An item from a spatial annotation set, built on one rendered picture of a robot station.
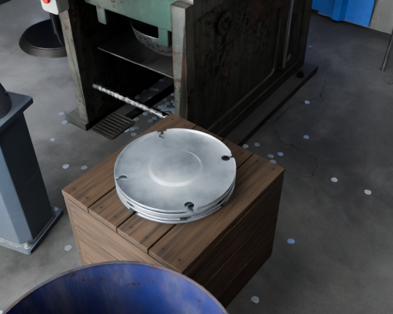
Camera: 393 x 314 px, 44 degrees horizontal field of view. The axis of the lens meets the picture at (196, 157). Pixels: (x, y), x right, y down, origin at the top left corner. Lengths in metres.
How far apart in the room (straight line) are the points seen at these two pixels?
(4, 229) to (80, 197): 0.43
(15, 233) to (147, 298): 0.67
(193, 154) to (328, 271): 0.55
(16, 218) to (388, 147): 1.32
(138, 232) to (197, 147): 0.28
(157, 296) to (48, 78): 1.54
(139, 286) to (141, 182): 0.30
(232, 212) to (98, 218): 0.31
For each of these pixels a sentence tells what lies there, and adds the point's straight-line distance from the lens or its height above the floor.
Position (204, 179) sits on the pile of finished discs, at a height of 0.39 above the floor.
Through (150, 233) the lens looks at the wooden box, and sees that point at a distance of 1.08.
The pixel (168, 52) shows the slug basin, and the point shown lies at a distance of 1.69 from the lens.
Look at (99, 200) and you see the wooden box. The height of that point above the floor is 0.35.
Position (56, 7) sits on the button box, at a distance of 1.66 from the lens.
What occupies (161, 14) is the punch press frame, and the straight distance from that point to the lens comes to 1.49.
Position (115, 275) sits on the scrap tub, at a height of 0.45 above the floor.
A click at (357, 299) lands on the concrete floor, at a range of 1.46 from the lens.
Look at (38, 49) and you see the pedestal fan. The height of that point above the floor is 0.03.
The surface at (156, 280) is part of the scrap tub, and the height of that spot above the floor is 0.44.
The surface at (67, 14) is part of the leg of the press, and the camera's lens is 1.72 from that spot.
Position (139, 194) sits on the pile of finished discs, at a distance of 1.11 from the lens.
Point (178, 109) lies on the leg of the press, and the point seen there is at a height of 0.28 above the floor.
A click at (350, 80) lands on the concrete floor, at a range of 2.29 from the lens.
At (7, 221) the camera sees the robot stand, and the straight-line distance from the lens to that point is 1.50.
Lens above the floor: 1.18
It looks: 41 degrees down
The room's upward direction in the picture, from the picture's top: straight up
